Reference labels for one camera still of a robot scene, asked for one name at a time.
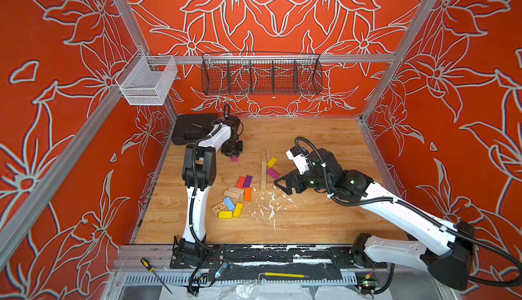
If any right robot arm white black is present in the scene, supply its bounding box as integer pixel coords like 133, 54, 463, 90
274, 136, 521, 290

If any purple block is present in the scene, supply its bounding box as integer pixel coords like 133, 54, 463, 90
243, 175, 253, 188

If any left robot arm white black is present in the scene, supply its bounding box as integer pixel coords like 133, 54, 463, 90
176, 104, 243, 266

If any yellow block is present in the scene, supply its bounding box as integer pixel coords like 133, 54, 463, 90
266, 157, 278, 168
218, 211, 233, 219
232, 202, 244, 218

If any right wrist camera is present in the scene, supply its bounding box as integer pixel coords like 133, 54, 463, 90
285, 146, 311, 175

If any printed wooden block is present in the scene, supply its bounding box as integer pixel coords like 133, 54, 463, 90
212, 202, 228, 214

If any yellow pencil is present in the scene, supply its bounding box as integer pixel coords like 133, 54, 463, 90
263, 272, 309, 278

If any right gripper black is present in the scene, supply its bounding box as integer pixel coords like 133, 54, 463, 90
275, 164, 335, 193

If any black wire basket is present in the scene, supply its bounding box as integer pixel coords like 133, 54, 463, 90
201, 51, 324, 96

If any blue block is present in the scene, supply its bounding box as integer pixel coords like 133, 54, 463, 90
223, 197, 236, 212

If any orange block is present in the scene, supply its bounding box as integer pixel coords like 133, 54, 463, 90
243, 187, 252, 202

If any yellow black screwdriver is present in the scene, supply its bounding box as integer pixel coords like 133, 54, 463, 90
140, 258, 173, 295

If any black plastic tool case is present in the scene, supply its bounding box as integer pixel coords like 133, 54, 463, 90
171, 114, 218, 145

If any white mesh basket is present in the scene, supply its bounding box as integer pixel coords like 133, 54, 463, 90
115, 48, 178, 106

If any red block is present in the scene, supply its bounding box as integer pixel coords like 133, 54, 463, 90
236, 176, 246, 189

